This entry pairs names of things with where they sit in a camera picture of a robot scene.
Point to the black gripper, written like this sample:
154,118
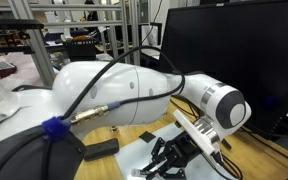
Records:
178,152

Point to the black white marker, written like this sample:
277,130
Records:
139,173

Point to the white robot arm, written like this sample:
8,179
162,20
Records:
41,130

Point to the white paper sheet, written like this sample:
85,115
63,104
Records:
137,155

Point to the black tape square left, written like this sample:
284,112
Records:
147,136

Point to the black eraser block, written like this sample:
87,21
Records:
100,150

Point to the large black monitor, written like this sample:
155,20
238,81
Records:
244,44

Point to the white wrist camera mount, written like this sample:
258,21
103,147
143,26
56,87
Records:
203,134

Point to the aluminium frame post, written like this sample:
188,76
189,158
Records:
21,10

